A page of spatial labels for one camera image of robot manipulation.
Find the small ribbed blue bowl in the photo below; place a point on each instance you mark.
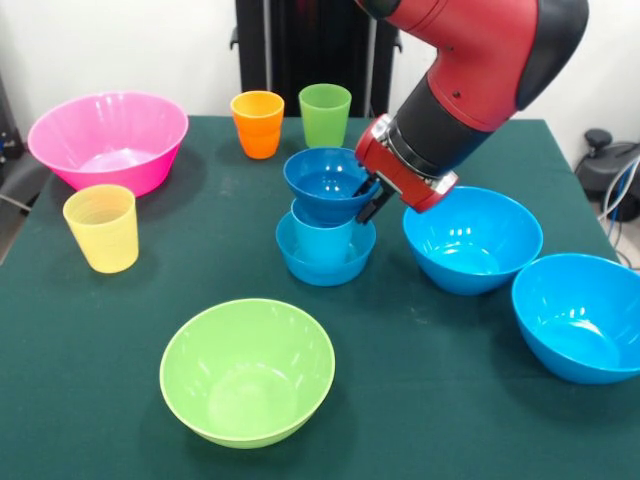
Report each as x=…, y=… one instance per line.
x=325, y=272

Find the lime green bowl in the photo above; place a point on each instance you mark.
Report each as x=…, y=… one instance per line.
x=250, y=390

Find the large pink bowl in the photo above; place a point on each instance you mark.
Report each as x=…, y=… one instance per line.
x=105, y=130

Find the green cup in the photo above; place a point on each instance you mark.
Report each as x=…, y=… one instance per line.
x=325, y=125

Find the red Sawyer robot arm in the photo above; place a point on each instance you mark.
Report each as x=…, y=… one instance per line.
x=475, y=60

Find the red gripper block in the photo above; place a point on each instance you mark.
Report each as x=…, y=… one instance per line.
x=400, y=175

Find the yellow ribbed cup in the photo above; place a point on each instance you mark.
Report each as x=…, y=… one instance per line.
x=105, y=240

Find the orange cup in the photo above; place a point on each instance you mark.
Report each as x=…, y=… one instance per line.
x=257, y=135

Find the small dark blue bowl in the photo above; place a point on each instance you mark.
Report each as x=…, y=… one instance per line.
x=320, y=205

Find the black equipment base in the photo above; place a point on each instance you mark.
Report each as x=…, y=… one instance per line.
x=600, y=165
x=7, y=145

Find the dark green table cloth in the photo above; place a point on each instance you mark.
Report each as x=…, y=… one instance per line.
x=425, y=350

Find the light blue cup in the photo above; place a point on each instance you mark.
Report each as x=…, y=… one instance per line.
x=322, y=242

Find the large blue bowl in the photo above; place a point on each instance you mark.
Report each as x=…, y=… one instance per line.
x=470, y=270
x=575, y=350

